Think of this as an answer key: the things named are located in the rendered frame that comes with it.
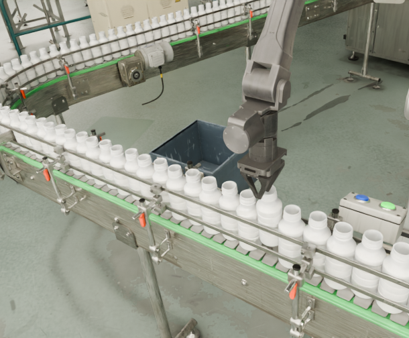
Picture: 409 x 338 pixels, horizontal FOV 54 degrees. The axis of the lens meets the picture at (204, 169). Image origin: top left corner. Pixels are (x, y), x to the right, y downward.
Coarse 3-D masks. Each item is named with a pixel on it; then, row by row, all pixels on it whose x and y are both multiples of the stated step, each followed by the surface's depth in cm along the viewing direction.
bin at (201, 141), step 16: (192, 128) 177; (208, 128) 177; (224, 128) 171; (160, 144) 163; (176, 144) 171; (192, 144) 181; (208, 144) 182; (224, 144) 176; (176, 160) 152; (192, 160) 184; (208, 160) 188; (224, 160) 181; (224, 176) 150; (240, 176) 160; (240, 192) 164
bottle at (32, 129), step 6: (30, 120) 145; (30, 126) 147; (36, 126) 147; (30, 132) 147; (36, 132) 147; (30, 138) 148; (36, 144) 150; (42, 150) 151; (36, 156) 154; (42, 156) 153
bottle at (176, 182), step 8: (168, 168) 109; (176, 168) 111; (176, 176) 108; (168, 184) 110; (176, 184) 109; (184, 184) 110; (176, 200) 111; (184, 200) 112; (176, 208) 113; (184, 208) 113; (176, 216) 115
